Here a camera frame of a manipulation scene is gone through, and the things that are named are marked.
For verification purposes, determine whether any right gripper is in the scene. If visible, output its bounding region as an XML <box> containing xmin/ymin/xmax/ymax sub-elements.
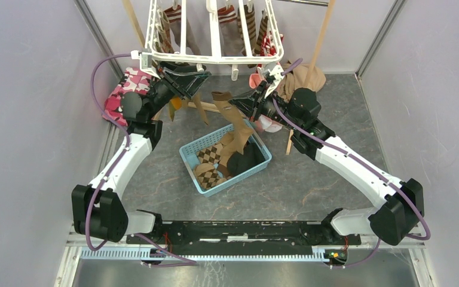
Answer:
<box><xmin>229</xmin><ymin>80</ymin><xmax>301</xmax><ymax>132</ymax></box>

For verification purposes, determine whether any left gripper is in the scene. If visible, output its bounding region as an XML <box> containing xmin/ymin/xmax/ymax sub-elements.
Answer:
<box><xmin>146</xmin><ymin>59</ymin><xmax>212</xmax><ymax>120</ymax></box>

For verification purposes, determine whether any green striped sock right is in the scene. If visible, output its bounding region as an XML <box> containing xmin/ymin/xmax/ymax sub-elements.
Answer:
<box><xmin>168</xmin><ymin>97</ymin><xmax>183</xmax><ymax>121</ymax></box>

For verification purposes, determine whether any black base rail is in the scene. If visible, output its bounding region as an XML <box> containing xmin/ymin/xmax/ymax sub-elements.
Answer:
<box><xmin>146</xmin><ymin>221</ymin><xmax>362</xmax><ymax>256</ymax></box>

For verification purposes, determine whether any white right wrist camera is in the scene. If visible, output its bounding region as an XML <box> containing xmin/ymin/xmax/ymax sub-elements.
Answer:
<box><xmin>257</xmin><ymin>63</ymin><xmax>284</xmax><ymax>97</ymax></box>

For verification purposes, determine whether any purple cable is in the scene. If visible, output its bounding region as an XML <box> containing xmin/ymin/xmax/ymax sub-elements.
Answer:
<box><xmin>272</xmin><ymin>58</ymin><xmax>432</xmax><ymax>269</ymax></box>
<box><xmin>85</xmin><ymin>53</ymin><xmax>197</xmax><ymax>268</ymax></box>

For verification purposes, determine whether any wooden frame stand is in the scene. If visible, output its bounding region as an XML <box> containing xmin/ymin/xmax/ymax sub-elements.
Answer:
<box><xmin>121</xmin><ymin>0</ymin><xmax>336</xmax><ymax>156</ymax></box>

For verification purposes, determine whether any blue plastic basket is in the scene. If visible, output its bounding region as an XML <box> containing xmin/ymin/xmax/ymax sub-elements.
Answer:
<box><xmin>179</xmin><ymin>124</ymin><xmax>272</xmax><ymax>197</ymax></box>

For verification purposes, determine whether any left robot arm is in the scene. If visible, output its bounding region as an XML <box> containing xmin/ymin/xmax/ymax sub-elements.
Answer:
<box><xmin>71</xmin><ymin>62</ymin><xmax>211</xmax><ymax>244</ymax></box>

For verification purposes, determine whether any red snowflake sock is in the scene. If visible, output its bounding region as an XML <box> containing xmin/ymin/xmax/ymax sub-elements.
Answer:
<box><xmin>259</xmin><ymin>32</ymin><xmax>277</xmax><ymax>56</ymax></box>

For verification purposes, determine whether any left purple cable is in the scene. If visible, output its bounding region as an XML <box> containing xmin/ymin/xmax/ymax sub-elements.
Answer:
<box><xmin>85</xmin><ymin>53</ymin><xmax>197</xmax><ymax>268</ymax></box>

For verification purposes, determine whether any pink sock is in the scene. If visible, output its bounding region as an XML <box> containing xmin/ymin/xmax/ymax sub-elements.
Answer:
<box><xmin>249</xmin><ymin>73</ymin><xmax>283</xmax><ymax>133</ymax></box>

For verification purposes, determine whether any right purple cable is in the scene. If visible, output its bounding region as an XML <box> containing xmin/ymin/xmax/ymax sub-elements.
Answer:
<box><xmin>272</xmin><ymin>58</ymin><xmax>432</xmax><ymax>269</ymax></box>

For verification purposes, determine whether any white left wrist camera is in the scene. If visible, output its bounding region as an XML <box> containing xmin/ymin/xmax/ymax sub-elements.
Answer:
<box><xmin>130</xmin><ymin>50</ymin><xmax>157</xmax><ymax>77</ymax></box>

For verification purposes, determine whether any white plastic clip hanger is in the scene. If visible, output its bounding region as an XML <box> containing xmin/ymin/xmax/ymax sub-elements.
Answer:
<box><xmin>141</xmin><ymin>1</ymin><xmax>284</xmax><ymax>80</ymax></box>

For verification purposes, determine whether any beige cloth pile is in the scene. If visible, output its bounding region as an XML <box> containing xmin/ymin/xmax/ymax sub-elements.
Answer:
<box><xmin>277</xmin><ymin>64</ymin><xmax>326</xmax><ymax>99</ymax></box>

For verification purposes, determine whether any tan brown sock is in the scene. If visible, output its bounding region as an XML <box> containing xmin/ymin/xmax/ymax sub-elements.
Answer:
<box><xmin>192</xmin><ymin>92</ymin><xmax>209</xmax><ymax>126</ymax></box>

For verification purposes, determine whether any pink camouflage cloth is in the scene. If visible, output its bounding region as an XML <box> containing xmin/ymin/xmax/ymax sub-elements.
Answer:
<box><xmin>102</xmin><ymin>67</ymin><xmax>155</xmax><ymax>127</ymax></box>

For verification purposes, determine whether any black sock in basket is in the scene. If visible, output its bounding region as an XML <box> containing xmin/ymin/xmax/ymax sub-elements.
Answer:
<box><xmin>226</xmin><ymin>143</ymin><xmax>265</xmax><ymax>176</ymax></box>

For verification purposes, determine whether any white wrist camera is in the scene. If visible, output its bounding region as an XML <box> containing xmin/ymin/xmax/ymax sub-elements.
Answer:
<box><xmin>257</xmin><ymin>63</ymin><xmax>284</xmax><ymax>97</ymax></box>
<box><xmin>130</xmin><ymin>50</ymin><xmax>157</xmax><ymax>77</ymax></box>

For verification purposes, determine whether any argyle sock in basket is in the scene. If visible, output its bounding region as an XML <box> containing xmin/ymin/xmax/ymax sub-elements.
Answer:
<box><xmin>194</xmin><ymin>143</ymin><xmax>232</xmax><ymax>190</ymax></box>

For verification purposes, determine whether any brown striped sock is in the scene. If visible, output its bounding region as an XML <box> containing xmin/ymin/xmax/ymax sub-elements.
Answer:
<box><xmin>217</xmin><ymin>4</ymin><xmax>268</xmax><ymax>57</ymax></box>

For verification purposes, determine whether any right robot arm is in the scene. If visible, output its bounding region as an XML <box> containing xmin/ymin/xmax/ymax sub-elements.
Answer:
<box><xmin>229</xmin><ymin>88</ymin><xmax>432</xmax><ymax>246</ymax></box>

